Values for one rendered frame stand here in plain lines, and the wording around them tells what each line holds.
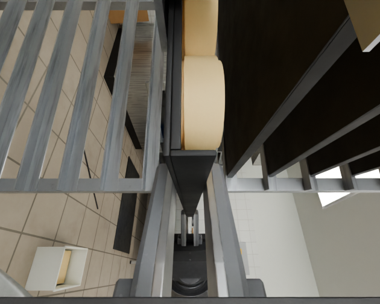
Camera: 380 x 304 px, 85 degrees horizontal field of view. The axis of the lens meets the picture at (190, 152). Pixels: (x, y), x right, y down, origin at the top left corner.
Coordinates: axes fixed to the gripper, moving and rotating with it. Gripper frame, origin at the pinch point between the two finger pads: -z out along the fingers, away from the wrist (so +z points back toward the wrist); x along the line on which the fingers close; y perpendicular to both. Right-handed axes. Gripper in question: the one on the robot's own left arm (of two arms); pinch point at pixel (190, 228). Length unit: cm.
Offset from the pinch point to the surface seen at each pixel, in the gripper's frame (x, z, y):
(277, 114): 8.4, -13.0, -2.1
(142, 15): -52, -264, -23
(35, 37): -46, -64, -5
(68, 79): -87, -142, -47
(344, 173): 35, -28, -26
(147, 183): -9.6, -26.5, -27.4
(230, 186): 9.1, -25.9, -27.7
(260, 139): 8.8, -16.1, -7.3
